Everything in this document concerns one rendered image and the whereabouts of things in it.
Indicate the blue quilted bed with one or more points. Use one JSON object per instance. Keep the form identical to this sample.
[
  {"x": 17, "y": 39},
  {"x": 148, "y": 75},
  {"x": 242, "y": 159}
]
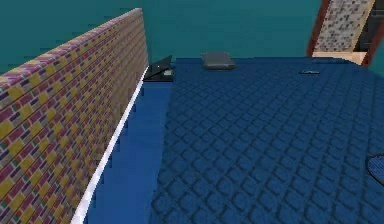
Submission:
[{"x": 260, "y": 140}]

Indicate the small dark flat remote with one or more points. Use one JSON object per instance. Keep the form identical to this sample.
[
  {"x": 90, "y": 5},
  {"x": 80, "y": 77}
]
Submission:
[{"x": 309, "y": 72}]

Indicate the multicoloured patterned headboard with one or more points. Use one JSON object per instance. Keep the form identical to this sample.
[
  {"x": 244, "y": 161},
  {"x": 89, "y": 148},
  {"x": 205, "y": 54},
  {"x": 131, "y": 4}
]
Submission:
[{"x": 60, "y": 113}]

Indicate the speckled room door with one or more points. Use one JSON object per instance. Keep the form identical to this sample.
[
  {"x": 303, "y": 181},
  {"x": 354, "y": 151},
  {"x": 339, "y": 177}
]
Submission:
[{"x": 343, "y": 26}]

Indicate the dark blue round ball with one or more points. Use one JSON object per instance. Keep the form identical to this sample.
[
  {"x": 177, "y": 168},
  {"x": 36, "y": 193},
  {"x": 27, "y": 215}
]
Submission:
[{"x": 377, "y": 166}]

